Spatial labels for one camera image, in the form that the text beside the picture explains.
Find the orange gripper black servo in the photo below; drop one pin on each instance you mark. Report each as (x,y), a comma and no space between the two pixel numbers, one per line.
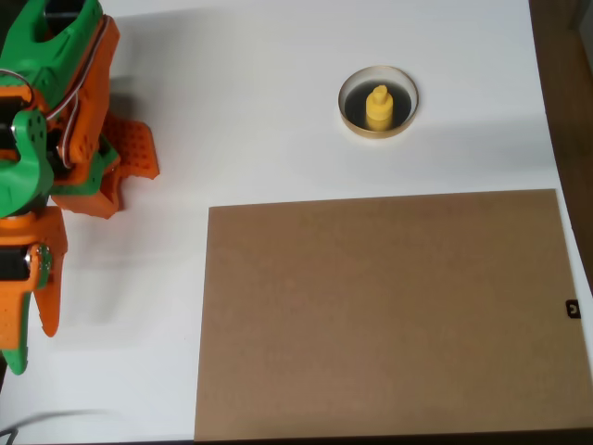
(29,274)

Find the small yellow plastic piece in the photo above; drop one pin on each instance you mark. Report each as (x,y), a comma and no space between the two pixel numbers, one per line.
(379,109)

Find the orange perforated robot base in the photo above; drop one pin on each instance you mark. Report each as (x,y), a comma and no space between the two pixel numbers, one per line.
(139,148)

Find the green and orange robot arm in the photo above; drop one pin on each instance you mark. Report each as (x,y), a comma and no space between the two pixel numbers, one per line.
(60,46)

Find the round dish gold rim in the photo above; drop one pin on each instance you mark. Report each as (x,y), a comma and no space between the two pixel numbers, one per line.
(403,125)

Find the brown rectangular board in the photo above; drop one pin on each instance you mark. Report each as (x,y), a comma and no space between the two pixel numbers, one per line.
(384,320)

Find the small black tag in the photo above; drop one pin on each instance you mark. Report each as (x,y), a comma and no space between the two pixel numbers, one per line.
(573,309)

